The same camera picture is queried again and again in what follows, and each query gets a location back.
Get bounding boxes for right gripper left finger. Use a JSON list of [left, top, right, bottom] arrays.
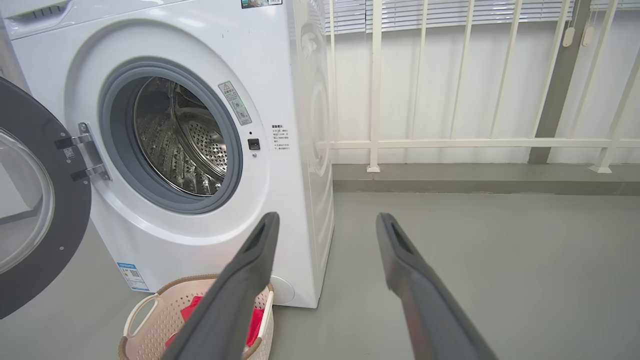
[[160, 211, 281, 360]]

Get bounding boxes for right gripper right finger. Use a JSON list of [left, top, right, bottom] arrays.
[[375, 212, 501, 360]]

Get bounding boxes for red garment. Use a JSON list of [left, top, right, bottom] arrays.
[[165, 295, 265, 348]]

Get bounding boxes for black round glass washer door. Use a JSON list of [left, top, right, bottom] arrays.
[[0, 75, 112, 321]]

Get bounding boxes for cream perforated laundry basket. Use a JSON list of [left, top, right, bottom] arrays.
[[118, 274, 275, 360]]

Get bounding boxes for white front-load washing machine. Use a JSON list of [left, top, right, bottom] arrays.
[[0, 0, 336, 309]]

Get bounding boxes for blue energy label sticker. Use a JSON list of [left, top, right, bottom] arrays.
[[116, 262, 150, 292]]

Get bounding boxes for grey warning sticker on washer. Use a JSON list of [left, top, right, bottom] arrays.
[[218, 81, 252, 126]]

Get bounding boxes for white metal railing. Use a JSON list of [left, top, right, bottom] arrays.
[[327, 0, 640, 174]]

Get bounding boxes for white window blinds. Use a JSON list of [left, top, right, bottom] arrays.
[[325, 0, 640, 35]]

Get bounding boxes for white blind cord pull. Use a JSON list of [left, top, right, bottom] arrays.
[[562, 0, 577, 48]]

